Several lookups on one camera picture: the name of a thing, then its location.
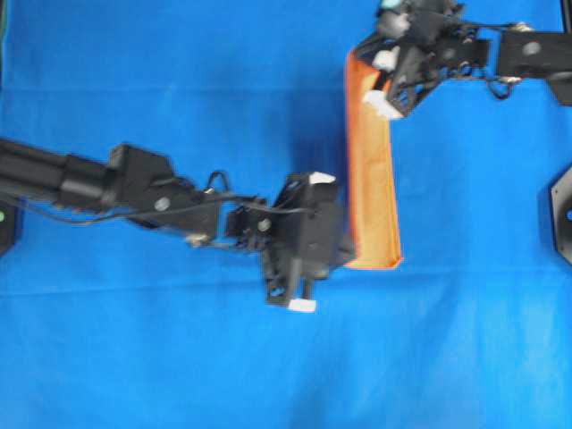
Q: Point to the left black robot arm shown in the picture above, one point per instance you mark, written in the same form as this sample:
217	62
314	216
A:
135	185

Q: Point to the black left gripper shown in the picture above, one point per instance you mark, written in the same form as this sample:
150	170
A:
300	238

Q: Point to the orange towel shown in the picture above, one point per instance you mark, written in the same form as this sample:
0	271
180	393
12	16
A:
373	211

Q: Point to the blue table cloth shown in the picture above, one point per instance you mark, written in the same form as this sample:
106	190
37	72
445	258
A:
113	326

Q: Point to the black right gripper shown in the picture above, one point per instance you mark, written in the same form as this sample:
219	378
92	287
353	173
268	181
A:
418	44

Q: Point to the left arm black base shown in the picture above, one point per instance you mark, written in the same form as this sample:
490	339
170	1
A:
10	227

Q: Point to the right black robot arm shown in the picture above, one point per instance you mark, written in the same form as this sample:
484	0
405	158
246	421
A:
524	53

